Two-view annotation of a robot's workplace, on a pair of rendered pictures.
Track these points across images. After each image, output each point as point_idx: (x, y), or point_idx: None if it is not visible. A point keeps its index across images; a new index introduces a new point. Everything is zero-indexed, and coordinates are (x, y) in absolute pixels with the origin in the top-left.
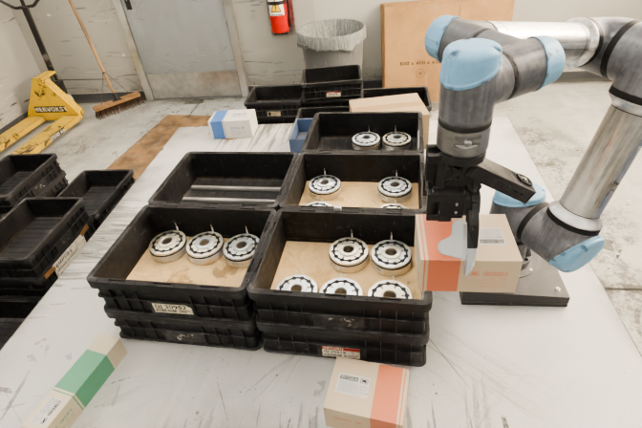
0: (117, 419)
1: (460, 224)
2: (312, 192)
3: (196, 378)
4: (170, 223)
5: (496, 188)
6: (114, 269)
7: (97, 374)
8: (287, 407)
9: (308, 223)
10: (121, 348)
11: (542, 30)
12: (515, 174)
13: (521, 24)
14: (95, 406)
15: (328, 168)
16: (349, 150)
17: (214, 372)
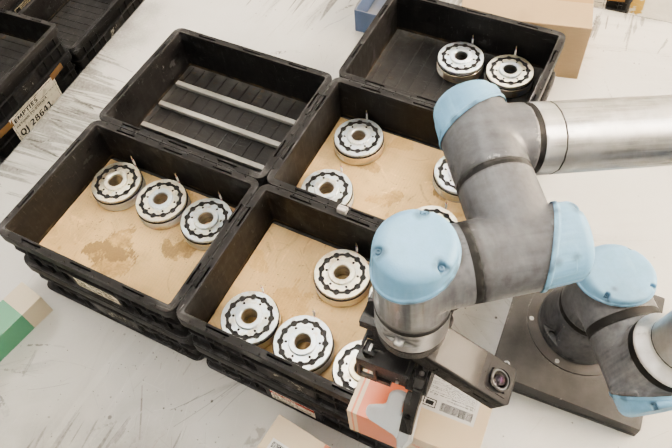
0: (24, 394)
1: (400, 398)
2: (336, 148)
3: (120, 372)
4: (126, 151)
5: (450, 383)
6: (39, 213)
7: (10, 334)
8: (209, 447)
9: (300, 213)
10: (44, 306)
11: (649, 132)
12: (492, 366)
13: (608, 121)
14: (5, 369)
15: (373, 110)
16: (409, 93)
17: (142, 371)
